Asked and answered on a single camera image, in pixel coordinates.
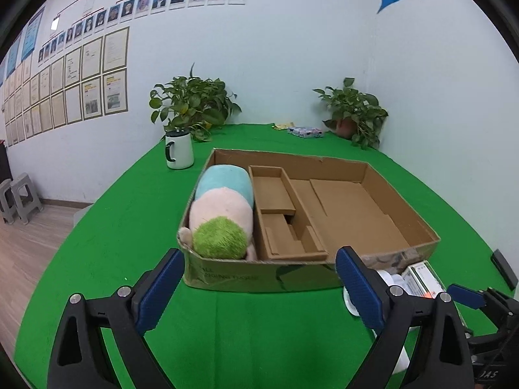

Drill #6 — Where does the white handheld appliance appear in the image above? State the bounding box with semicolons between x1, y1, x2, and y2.
342;268;411;375

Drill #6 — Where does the white green carton box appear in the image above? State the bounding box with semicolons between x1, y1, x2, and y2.
401;261;445;299

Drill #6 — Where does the grey plastic stool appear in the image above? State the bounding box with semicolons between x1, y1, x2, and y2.
0;173;43;225

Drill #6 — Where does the plush toy green hair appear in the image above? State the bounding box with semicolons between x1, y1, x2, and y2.
178;164;258;262

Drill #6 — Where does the right potted green plant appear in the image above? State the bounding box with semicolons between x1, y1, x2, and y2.
313;77;389;149

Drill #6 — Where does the potted green plant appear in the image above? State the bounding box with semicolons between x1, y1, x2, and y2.
149;72;242;142
313;77;389;149

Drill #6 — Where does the large open cardboard box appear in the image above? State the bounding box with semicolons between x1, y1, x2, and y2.
178;148;439;292

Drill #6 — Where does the white enamel mug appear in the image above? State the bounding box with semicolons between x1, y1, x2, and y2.
164;128;194;170

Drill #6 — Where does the yellow item on table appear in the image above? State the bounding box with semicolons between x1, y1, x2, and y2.
272;122;295;131

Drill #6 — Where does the left potted green plant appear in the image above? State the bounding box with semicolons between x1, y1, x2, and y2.
149;72;242;142

